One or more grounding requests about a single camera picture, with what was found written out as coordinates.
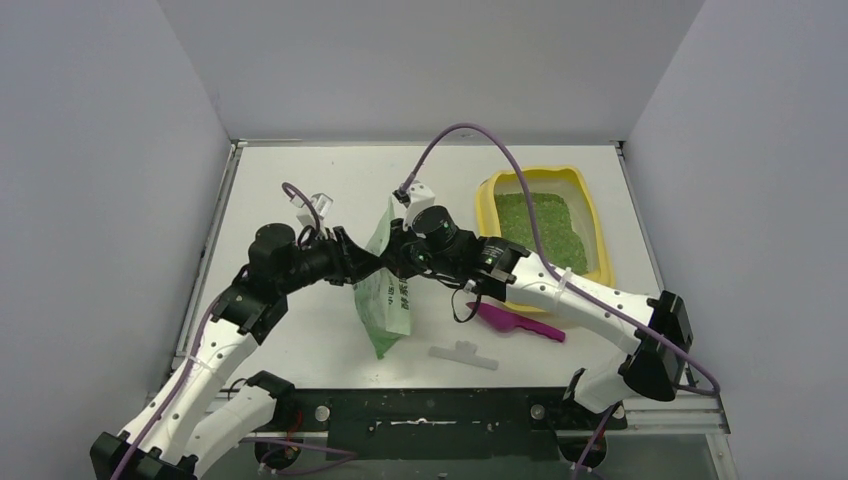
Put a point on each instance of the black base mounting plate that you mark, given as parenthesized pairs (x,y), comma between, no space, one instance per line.
(436,424)

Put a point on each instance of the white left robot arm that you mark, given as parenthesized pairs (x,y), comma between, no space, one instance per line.
(174,436)

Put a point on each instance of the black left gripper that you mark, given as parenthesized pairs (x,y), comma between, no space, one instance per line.
(348,260)

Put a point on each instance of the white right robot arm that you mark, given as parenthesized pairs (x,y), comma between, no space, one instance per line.
(651,334)

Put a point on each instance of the yellow litter box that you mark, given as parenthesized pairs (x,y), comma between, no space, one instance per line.
(566,182)

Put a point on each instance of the white bag sealing clip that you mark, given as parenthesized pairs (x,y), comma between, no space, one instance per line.
(465,353)

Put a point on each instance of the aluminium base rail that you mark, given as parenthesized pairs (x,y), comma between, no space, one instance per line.
(646,438)

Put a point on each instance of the green litter in box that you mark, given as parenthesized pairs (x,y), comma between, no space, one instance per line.
(560,242)

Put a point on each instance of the magenta plastic scoop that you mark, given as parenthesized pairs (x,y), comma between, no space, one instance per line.
(507,322)

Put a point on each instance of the green cat litter bag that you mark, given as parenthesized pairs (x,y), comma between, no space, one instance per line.
(382,304)

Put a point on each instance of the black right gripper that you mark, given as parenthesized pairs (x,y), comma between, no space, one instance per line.
(405,246)

